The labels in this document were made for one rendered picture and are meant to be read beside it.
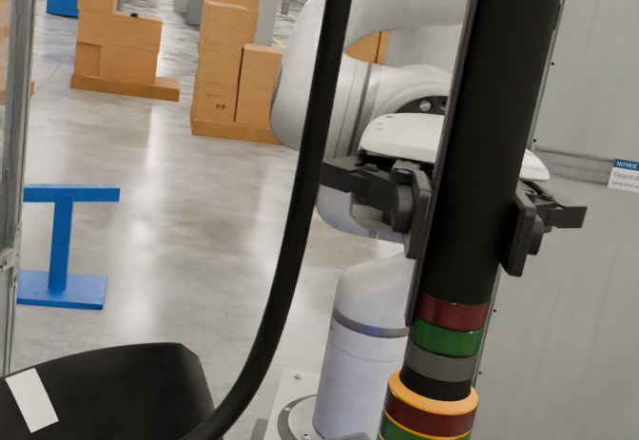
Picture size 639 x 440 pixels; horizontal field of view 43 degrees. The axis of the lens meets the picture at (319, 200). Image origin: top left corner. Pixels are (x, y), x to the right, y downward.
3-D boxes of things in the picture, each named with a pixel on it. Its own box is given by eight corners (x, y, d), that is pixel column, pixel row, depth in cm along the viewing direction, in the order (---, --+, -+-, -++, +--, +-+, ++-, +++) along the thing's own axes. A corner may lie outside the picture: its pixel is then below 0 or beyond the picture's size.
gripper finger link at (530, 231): (544, 242, 42) (578, 289, 35) (482, 232, 42) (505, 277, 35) (559, 181, 41) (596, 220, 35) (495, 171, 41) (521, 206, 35)
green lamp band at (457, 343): (439, 360, 36) (445, 335, 36) (394, 327, 39) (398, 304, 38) (494, 352, 38) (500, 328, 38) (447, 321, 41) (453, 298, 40)
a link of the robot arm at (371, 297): (336, 295, 122) (364, 139, 116) (459, 319, 120) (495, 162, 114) (327, 327, 110) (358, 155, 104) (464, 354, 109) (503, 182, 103)
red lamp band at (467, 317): (445, 334, 36) (451, 308, 35) (399, 302, 38) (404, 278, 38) (500, 326, 38) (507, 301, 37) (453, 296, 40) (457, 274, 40)
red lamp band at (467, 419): (421, 445, 36) (426, 421, 36) (365, 396, 40) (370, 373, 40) (492, 429, 39) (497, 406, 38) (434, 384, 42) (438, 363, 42)
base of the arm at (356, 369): (300, 389, 131) (319, 282, 126) (418, 417, 128) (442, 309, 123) (274, 452, 113) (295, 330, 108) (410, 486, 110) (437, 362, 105)
